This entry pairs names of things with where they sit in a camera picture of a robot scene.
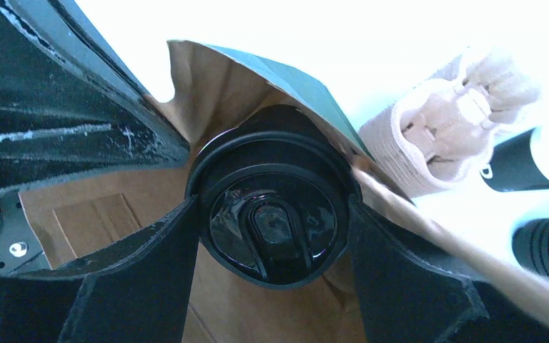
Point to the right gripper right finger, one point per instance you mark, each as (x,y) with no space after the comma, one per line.
(411,291)

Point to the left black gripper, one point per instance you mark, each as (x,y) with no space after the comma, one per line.
(20,250)

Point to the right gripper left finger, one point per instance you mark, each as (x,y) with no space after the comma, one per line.
(135,290)

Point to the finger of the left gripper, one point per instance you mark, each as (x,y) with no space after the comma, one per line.
(69,106)

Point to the green paper bag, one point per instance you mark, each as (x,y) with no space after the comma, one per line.
(219,91)

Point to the black cup lid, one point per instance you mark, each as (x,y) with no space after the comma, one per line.
(273,206)

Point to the black paper coffee cup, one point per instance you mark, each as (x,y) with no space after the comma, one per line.
(280,118)

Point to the brown pulp cup carrier stack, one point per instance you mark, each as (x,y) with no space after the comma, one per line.
(445,128)

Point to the stack of paper cups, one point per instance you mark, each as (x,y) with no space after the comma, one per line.
(521,163)

